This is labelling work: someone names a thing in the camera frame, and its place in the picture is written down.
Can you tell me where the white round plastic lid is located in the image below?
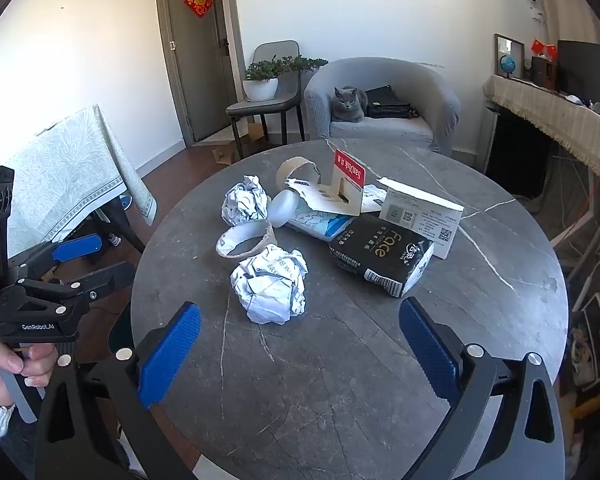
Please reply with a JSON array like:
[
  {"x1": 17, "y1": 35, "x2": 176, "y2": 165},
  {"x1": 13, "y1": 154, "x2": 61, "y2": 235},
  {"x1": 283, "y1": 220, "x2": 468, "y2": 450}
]
[{"x1": 269, "y1": 189, "x2": 303, "y2": 230}]

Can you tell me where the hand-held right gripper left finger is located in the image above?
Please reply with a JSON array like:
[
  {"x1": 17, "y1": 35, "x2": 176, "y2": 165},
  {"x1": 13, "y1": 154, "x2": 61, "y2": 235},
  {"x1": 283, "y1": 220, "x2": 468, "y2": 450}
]
[{"x1": 35, "y1": 302, "x2": 203, "y2": 480}]

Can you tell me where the grey armchair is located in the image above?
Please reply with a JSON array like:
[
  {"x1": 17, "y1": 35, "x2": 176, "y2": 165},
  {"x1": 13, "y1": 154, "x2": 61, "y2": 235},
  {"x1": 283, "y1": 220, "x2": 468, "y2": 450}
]
[{"x1": 303, "y1": 56, "x2": 462, "y2": 157}]

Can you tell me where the large paper ball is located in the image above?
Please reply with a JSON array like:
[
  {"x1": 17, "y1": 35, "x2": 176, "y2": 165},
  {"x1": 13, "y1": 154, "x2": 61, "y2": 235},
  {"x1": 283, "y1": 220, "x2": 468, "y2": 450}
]
[{"x1": 230, "y1": 244, "x2": 308, "y2": 326}]

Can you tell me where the small paper ball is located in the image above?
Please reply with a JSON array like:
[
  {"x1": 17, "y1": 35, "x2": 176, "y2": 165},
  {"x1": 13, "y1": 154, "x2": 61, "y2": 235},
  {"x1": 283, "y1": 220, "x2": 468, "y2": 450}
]
[{"x1": 221, "y1": 175, "x2": 270, "y2": 227}]

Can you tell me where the beige lace cloth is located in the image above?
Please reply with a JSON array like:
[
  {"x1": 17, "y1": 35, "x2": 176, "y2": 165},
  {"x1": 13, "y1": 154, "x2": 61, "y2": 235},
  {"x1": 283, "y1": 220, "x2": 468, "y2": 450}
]
[{"x1": 482, "y1": 74, "x2": 600, "y2": 196}]

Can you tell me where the black table leg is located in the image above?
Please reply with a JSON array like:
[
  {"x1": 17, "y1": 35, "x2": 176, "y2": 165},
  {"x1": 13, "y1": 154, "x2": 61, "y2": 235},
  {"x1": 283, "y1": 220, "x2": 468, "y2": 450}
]
[{"x1": 97, "y1": 197, "x2": 147, "y2": 255}]

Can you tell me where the picture frame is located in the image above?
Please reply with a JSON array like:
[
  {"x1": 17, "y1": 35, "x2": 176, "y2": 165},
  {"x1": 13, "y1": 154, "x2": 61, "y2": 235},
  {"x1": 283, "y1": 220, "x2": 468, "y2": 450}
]
[{"x1": 494, "y1": 33, "x2": 526, "y2": 81}]

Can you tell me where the printed picture panel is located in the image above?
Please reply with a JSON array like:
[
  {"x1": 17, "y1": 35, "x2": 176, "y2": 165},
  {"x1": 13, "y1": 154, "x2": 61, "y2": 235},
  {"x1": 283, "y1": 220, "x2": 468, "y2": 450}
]
[{"x1": 567, "y1": 294, "x2": 600, "y2": 392}]

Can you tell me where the black tissue packet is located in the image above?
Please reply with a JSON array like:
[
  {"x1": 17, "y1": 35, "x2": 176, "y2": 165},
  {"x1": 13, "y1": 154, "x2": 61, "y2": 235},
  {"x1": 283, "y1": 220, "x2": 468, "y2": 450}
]
[{"x1": 328, "y1": 214, "x2": 435, "y2": 299}]

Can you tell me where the white tape ring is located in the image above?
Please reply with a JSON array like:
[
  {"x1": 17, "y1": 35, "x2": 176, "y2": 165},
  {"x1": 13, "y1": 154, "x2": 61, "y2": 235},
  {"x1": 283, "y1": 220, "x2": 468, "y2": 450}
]
[{"x1": 215, "y1": 221, "x2": 277, "y2": 261}]

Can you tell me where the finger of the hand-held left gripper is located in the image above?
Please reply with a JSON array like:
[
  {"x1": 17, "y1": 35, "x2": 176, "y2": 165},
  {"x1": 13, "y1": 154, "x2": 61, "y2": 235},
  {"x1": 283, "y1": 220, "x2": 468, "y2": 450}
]
[
  {"x1": 17, "y1": 264, "x2": 137, "y2": 311},
  {"x1": 7, "y1": 233, "x2": 105, "y2": 281}
]

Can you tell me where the blue white wipes packet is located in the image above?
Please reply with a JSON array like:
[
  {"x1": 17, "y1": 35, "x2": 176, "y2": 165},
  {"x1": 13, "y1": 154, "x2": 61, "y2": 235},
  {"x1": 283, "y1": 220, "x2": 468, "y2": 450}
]
[{"x1": 287, "y1": 210, "x2": 353, "y2": 242}]

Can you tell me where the grey door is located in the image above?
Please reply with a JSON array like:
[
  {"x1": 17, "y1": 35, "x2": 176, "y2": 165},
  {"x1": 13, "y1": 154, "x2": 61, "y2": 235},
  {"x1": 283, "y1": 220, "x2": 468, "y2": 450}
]
[{"x1": 155, "y1": 0, "x2": 246, "y2": 148}]

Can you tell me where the red cardboard card packaging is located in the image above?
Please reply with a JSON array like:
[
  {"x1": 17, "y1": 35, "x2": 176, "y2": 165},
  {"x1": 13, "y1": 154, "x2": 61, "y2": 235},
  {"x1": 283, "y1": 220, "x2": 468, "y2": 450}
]
[{"x1": 290, "y1": 149, "x2": 368, "y2": 217}]

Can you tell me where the black handbag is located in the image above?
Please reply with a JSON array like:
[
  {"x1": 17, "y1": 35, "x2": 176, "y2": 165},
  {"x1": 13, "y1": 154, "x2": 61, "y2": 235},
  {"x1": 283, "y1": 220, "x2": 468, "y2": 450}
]
[{"x1": 367, "y1": 102, "x2": 422, "y2": 120}]

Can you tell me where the brown wooden box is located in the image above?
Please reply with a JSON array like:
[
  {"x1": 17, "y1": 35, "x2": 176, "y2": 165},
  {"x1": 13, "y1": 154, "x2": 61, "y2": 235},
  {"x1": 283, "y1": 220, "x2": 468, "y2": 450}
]
[{"x1": 530, "y1": 55, "x2": 560, "y2": 90}]

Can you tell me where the potted plant in white pot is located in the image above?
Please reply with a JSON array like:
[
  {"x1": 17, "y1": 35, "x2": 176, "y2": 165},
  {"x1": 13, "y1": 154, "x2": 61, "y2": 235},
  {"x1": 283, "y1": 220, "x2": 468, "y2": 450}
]
[{"x1": 241, "y1": 54, "x2": 329, "y2": 102}]

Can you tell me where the grey dining chair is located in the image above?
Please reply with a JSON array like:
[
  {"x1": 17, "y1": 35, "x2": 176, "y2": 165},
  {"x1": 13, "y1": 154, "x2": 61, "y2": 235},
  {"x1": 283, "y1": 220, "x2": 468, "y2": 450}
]
[{"x1": 225, "y1": 40, "x2": 306, "y2": 161}]

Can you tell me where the white cardboard box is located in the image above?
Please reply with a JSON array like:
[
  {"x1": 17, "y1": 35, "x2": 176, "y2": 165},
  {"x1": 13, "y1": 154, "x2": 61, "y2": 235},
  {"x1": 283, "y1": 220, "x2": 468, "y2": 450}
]
[{"x1": 378, "y1": 177, "x2": 465, "y2": 261}]

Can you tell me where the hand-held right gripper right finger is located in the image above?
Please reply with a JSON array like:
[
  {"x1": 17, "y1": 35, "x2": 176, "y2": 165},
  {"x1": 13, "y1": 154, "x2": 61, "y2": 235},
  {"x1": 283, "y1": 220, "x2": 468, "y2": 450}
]
[{"x1": 399, "y1": 297, "x2": 566, "y2": 480}]

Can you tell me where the brown cardboard tape core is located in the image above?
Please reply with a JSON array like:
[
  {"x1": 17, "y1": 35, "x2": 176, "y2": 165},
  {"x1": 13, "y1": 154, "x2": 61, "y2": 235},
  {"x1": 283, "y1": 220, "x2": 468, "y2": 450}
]
[{"x1": 276, "y1": 156, "x2": 323, "y2": 196}]

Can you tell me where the grey cat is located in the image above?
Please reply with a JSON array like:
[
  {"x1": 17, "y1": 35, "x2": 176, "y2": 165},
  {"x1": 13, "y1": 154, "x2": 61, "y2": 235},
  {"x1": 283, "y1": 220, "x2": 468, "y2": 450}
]
[{"x1": 330, "y1": 86, "x2": 369, "y2": 123}]

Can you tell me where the round grey marble table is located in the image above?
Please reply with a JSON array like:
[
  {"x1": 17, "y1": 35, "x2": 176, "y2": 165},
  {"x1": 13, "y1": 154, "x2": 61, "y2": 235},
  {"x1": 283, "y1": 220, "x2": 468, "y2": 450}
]
[{"x1": 130, "y1": 139, "x2": 570, "y2": 480}]

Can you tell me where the person's left hand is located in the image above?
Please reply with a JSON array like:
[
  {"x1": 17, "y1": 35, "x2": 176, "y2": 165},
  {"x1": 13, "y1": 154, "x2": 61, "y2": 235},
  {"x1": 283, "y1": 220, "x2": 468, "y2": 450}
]
[{"x1": 0, "y1": 342, "x2": 61, "y2": 406}]

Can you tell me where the black monitor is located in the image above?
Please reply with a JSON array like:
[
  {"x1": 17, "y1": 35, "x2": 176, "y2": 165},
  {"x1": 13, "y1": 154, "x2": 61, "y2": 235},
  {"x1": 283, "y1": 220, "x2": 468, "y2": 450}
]
[{"x1": 557, "y1": 40, "x2": 600, "y2": 101}]

